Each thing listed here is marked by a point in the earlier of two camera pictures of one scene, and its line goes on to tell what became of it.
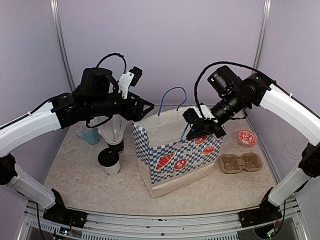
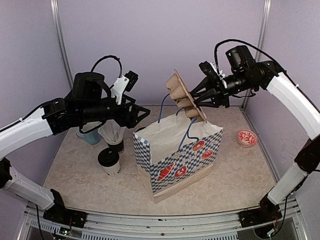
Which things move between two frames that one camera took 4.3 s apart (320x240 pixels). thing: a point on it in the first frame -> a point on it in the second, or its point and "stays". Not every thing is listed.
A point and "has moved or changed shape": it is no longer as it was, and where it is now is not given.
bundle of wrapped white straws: (113, 131) stays
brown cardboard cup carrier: (230, 163) -> (179, 91)
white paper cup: (112, 170) stays
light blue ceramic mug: (91, 136) stays
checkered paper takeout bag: (166, 155) has moved or changed shape
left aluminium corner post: (57, 18) stays
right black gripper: (206, 128) -> (220, 95)
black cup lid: (108, 157) stays
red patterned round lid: (246, 138) stays
